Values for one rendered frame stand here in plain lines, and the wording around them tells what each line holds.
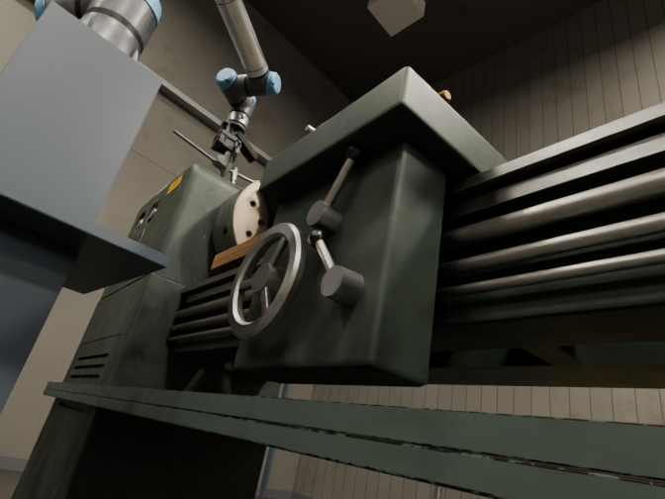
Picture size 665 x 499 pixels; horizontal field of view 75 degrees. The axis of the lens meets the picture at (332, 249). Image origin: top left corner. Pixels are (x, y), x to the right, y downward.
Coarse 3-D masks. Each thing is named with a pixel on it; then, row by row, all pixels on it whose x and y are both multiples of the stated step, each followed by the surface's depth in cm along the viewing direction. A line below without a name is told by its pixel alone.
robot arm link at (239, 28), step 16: (224, 0) 123; (240, 0) 126; (224, 16) 128; (240, 16) 128; (240, 32) 131; (240, 48) 135; (256, 48) 137; (256, 64) 140; (256, 80) 144; (272, 80) 145
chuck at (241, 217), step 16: (240, 192) 120; (256, 192) 123; (224, 208) 124; (240, 208) 119; (256, 208) 122; (224, 224) 120; (240, 224) 118; (256, 224) 121; (272, 224) 134; (224, 240) 120; (240, 240) 116
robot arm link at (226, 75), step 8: (224, 72) 149; (232, 72) 148; (216, 80) 149; (224, 80) 147; (232, 80) 148; (240, 80) 148; (224, 88) 150; (232, 88) 150; (240, 88) 149; (232, 96) 152; (240, 96) 152; (248, 96) 151; (232, 104) 156
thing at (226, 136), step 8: (224, 120) 155; (224, 128) 154; (232, 128) 155; (240, 128) 156; (216, 136) 154; (224, 136) 150; (232, 136) 152; (216, 144) 150; (224, 144) 149; (232, 144) 152; (240, 144) 153; (224, 152) 154
